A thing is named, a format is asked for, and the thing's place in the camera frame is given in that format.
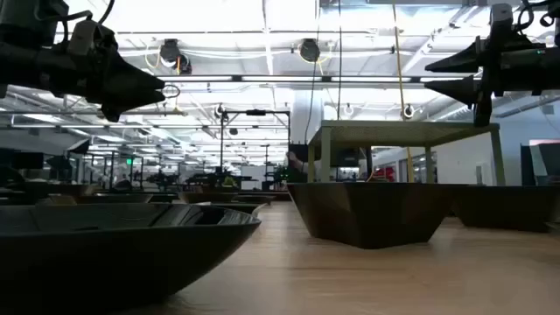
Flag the black background gantry frame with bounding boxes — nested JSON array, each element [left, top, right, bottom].
[[220, 108, 291, 193]]

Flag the black leaf-shaped mini plate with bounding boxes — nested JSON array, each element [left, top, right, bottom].
[[0, 202, 263, 310], [234, 194, 277, 205]]

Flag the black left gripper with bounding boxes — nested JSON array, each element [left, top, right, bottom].
[[37, 25, 166, 123]]

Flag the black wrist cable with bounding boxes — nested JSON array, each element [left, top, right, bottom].
[[33, 0, 117, 27], [515, 0, 560, 32]]

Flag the black ceiling cord reel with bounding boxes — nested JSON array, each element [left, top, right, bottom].
[[298, 38, 322, 64], [159, 38, 193, 75]]

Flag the dark background monitor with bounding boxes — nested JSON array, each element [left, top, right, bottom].
[[520, 138, 560, 187]]

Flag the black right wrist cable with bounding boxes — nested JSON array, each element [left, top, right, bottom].
[[515, 0, 560, 32]]

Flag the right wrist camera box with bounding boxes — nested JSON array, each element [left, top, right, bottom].
[[489, 3, 514, 34]]

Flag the black upright panel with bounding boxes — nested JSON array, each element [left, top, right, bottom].
[[287, 143, 310, 184]]

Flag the yellow hanging cable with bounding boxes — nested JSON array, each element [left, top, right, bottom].
[[391, 0, 416, 184]]

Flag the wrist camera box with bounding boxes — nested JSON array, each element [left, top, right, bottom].
[[489, 3, 514, 34], [67, 19, 104, 56]]

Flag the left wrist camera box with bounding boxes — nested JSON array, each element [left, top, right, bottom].
[[67, 19, 104, 56]]

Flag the small beige table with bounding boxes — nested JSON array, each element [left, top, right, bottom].
[[307, 120, 508, 187]]

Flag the red background cabinet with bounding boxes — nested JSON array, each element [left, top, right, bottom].
[[374, 165, 397, 183]]

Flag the thin black hanging cable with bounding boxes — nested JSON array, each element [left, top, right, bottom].
[[303, 0, 323, 145]]

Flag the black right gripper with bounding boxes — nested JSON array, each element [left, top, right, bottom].
[[423, 25, 546, 128]]

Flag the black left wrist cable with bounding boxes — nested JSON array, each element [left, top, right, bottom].
[[33, 0, 117, 27]]

